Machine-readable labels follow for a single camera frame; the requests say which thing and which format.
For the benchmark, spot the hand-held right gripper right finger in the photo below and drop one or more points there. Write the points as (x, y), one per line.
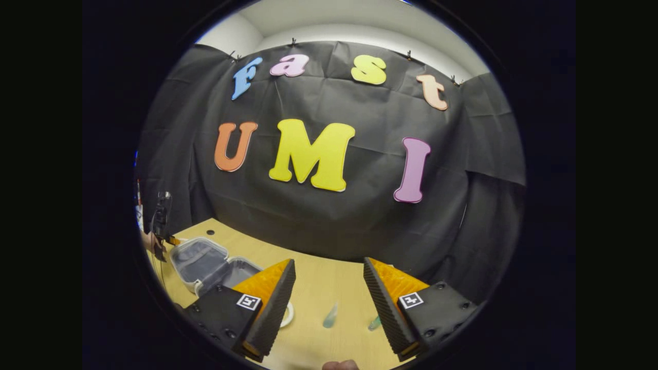
(385, 308)

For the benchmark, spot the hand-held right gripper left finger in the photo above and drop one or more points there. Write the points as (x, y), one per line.
(277, 308)

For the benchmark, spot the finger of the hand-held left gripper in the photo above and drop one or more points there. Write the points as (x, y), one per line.
(174, 240)

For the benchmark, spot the teal bottle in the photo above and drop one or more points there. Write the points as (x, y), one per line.
(375, 324)

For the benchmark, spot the white suitcase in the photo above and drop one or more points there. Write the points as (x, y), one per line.
(200, 262)

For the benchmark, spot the white blue tube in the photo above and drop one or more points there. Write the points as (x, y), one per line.
(330, 317)

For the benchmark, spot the white printed banner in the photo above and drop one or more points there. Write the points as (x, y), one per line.
(139, 205)

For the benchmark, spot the black backdrop cloth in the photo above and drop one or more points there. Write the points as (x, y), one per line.
(334, 231)

